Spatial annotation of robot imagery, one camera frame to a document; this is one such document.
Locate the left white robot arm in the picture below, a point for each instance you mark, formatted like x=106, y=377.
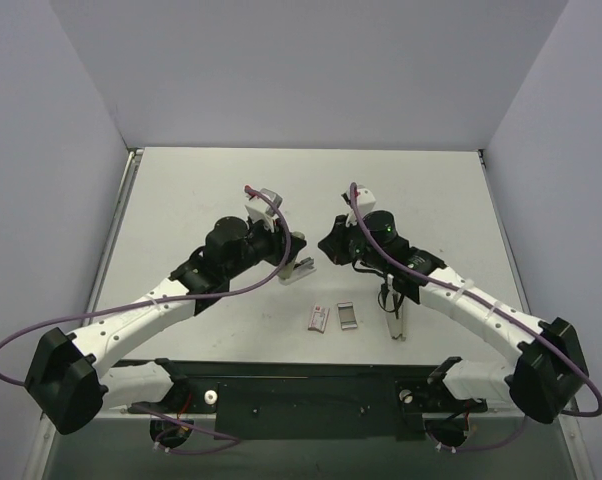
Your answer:
x=73, y=376

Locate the aluminium frame rail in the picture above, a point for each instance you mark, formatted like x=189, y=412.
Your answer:
x=124, y=191

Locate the red white staple box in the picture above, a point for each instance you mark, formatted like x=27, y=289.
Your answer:
x=318, y=319

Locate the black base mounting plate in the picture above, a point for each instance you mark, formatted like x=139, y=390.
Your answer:
x=277, y=401

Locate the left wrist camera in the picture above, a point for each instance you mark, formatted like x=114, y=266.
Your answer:
x=261, y=205

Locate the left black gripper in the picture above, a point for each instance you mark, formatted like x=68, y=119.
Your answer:
x=281, y=241

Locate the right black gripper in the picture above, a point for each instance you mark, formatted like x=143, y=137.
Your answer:
x=334, y=245

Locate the large black beige stapler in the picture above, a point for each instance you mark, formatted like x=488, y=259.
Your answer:
x=391, y=302

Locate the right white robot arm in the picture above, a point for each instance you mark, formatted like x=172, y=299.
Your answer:
x=543, y=365

